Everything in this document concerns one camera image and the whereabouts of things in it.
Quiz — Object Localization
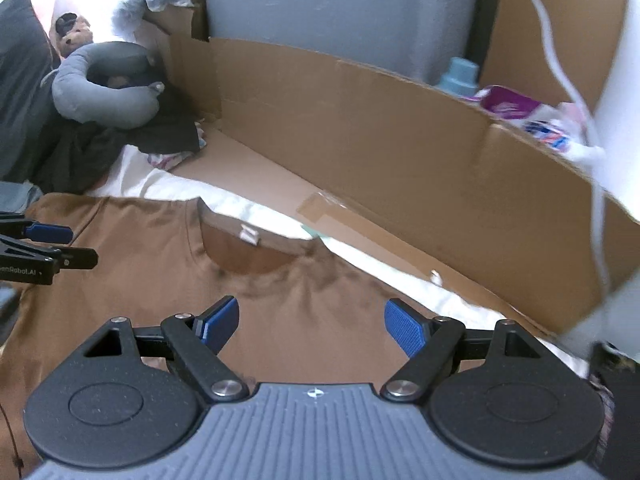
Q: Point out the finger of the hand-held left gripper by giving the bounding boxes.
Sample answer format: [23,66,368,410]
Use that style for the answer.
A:
[0,212,75,243]
[0,236,99,273]

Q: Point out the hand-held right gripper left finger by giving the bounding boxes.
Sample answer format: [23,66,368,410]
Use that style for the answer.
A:
[82,296,250,402]

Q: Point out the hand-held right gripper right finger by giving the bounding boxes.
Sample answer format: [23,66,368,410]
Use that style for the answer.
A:
[381,298,543,402]

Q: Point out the brown printed t-shirt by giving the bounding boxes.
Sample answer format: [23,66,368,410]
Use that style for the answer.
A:
[0,194,481,480]

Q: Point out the black crumpled garment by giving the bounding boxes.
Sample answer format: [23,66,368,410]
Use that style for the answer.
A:
[34,81,202,195]

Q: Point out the white printed blanket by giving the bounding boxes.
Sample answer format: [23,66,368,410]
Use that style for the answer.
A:
[82,144,596,386]

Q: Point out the small floral cloth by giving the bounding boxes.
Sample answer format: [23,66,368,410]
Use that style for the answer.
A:
[146,122,209,172]

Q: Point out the grey neck pillow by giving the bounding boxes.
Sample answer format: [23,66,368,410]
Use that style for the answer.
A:
[51,41,166,124]

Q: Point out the dark grey pillow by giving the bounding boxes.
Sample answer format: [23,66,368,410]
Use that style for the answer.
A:
[0,0,62,182]

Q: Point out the brown cardboard box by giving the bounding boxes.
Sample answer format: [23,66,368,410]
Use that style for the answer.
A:
[142,0,640,337]

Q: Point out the brown plush toy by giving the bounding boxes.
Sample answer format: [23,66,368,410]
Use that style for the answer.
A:
[54,11,95,59]

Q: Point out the purple tissue packet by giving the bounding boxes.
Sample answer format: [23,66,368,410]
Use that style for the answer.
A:
[471,85,544,122]

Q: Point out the white printed plastic bag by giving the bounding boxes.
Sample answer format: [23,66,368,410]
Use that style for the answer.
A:
[521,101,607,162]

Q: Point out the blue detergent bottle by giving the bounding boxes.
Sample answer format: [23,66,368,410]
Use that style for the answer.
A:
[438,56,482,99]

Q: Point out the grey plastic-wrapped mattress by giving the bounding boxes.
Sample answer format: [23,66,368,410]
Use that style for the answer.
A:
[205,0,485,85]

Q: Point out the white cable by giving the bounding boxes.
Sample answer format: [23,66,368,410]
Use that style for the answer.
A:
[520,0,615,302]

